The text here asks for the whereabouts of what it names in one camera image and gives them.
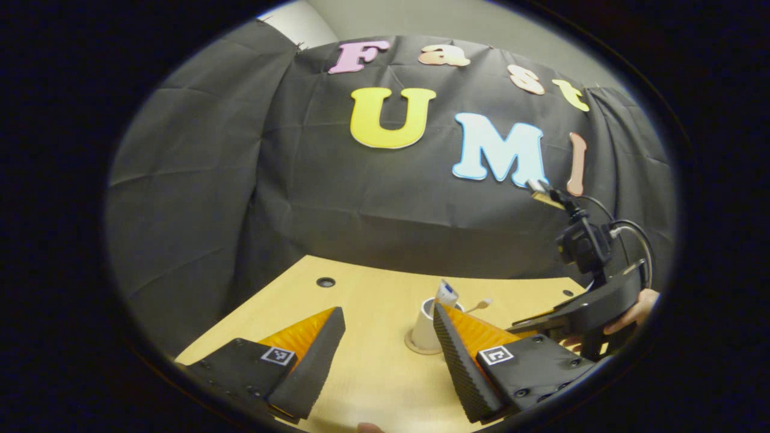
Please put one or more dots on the white toothpaste tube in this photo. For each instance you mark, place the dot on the white toothpaste tube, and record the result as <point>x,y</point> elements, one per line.
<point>447,293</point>

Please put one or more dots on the clear toothbrush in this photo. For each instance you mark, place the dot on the clear toothbrush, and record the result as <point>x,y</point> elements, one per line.
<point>483,304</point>

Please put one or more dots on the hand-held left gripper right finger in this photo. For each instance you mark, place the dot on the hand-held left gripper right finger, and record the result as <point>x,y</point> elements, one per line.
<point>463,367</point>

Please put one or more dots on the light wooden desktop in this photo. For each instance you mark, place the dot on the light wooden desktop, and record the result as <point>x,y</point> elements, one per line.
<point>373,313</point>

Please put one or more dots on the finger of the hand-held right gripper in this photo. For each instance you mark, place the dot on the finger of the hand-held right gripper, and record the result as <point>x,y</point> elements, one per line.
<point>541,325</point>

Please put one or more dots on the round wooden coaster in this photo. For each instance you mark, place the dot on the round wooden coaster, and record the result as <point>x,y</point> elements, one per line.
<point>415,350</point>

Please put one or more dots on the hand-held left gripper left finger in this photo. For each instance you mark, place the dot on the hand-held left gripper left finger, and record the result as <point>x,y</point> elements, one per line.
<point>313,367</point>

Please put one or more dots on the black backdrop cloth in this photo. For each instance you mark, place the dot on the black backdrop cloth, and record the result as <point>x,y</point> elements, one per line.
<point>361,210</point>

